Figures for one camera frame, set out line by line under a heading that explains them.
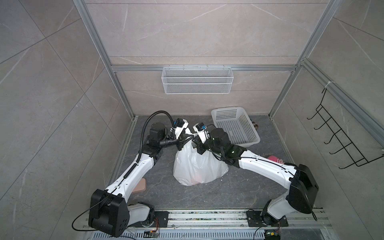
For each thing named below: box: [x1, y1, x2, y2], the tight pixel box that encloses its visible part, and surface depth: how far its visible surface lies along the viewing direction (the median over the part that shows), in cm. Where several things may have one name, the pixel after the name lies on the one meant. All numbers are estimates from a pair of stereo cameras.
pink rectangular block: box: [132, 178, 146, 194], surface depth 83 cm
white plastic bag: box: [173, 127, 229, 186], surface depth 78 cm
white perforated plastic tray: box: [211, 106, 261, 147], surface depth 113 cm
